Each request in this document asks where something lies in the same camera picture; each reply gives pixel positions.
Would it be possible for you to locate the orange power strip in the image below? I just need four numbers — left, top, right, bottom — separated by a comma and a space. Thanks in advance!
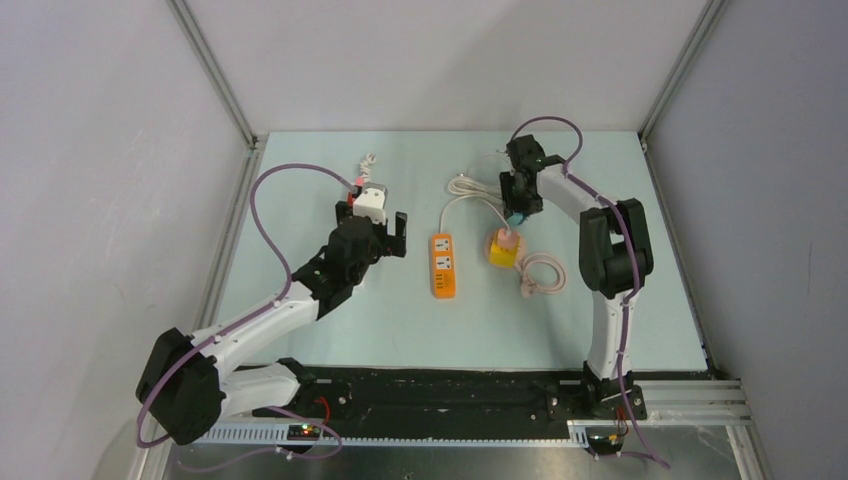
430, 233, 457, 299

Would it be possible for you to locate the yellow cube socket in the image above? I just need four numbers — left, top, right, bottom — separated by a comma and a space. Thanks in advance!
487, 242, 519, 269

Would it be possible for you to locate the white multicolour power strip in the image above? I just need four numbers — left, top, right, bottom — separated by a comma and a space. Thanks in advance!
347, 182, 382, 289

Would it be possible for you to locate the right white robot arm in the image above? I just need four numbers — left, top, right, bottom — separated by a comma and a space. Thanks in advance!
499, 135, 654, 418

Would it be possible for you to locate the salmon pink charger plug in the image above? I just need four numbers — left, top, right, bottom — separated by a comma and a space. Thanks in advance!
493, 228, 520, 250

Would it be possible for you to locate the white bundled cable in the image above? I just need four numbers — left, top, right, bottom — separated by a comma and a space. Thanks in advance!
438, 173, 508, 234

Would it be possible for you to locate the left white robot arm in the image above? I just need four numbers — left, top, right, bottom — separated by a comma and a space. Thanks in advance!
136, 201, 408, 445

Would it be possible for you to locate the teal small charger plug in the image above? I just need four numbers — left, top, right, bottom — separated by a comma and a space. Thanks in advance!
507, 212, 527, 228

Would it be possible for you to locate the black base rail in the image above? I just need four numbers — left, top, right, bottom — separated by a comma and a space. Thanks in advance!
250, 366, 648, 444

